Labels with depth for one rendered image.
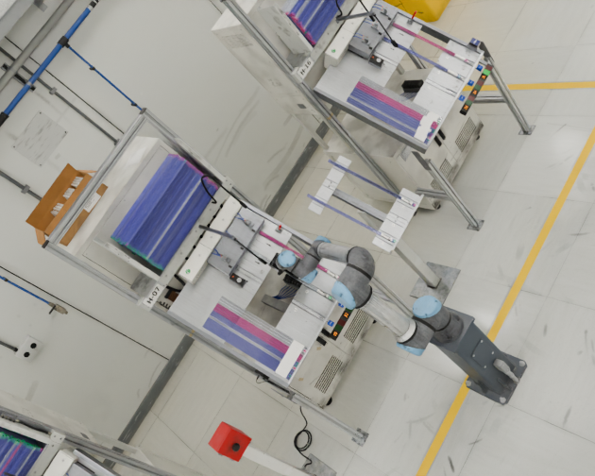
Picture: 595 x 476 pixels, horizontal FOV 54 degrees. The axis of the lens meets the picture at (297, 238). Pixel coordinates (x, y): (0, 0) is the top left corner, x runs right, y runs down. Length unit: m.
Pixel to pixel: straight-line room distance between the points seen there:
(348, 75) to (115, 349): 2.64
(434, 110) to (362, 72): 0.46
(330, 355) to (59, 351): 2.00
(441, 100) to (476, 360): 1.43
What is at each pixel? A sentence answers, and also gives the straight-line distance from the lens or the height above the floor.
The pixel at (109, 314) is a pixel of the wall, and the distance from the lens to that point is 4.53.
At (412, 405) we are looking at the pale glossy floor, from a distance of 3.37.
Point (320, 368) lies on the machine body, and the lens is 3.47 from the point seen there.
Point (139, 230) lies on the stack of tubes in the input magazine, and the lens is 2.80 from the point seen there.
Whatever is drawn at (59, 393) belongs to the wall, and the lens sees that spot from 4.62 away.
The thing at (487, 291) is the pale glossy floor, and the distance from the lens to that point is 3.46.
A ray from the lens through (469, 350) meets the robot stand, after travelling 2.81.
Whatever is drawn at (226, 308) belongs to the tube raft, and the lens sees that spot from 2.97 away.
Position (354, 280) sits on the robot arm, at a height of 1.17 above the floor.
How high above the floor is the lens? 2.75
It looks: 36 degrees down
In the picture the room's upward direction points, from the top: 49 degrees counter-clockwise
